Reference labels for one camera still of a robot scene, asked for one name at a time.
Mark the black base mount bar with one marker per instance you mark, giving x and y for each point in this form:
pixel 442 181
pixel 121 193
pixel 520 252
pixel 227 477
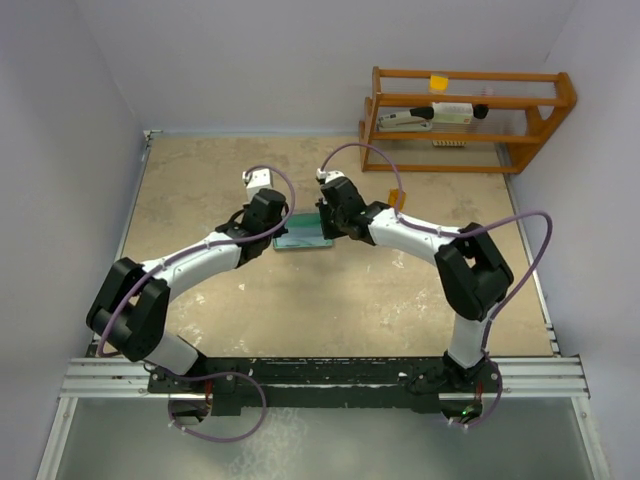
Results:
pixel 419 384

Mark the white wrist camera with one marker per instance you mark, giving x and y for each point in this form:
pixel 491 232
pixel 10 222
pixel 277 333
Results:
pixel 325 176
pixel 256 180

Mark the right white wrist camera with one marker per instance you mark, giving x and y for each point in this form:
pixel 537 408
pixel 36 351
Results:
pixel 325 176

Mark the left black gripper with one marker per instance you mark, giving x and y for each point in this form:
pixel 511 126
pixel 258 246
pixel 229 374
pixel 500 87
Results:
pixel 280 231

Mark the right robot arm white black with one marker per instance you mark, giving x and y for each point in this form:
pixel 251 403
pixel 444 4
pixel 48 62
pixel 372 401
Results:
pixel 474 275

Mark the light blue cleaning cloth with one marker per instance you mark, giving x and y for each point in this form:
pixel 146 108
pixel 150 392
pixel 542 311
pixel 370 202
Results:
pixel 305 228

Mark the grey-brown glasses case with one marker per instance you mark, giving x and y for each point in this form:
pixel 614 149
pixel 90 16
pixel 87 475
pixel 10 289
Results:
pixel 288 243

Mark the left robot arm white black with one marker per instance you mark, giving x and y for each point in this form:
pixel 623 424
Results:
pixel 130 310

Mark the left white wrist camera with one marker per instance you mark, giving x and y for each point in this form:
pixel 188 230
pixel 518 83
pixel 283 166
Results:
pixel 256 180

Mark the white stapler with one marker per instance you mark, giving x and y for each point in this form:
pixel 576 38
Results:
pixel 413 120

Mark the staples strip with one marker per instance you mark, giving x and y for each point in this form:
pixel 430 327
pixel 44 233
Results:
pixel 449 144

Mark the orange sunglasses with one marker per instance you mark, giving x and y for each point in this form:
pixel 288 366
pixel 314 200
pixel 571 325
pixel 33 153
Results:
pixel 396 198

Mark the wooden shelf rack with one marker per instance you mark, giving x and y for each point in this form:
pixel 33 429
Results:
pixel 516 111

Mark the yellow sticky note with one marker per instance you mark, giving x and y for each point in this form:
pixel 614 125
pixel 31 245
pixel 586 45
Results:
pixel 438 83

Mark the black round knob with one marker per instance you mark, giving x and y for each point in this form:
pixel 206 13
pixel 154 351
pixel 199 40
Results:
pixel 480 111

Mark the white red box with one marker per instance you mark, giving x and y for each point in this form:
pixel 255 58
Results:
pixel 452 113

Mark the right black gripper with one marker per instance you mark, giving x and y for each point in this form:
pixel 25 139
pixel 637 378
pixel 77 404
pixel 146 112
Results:
pixel 324 209

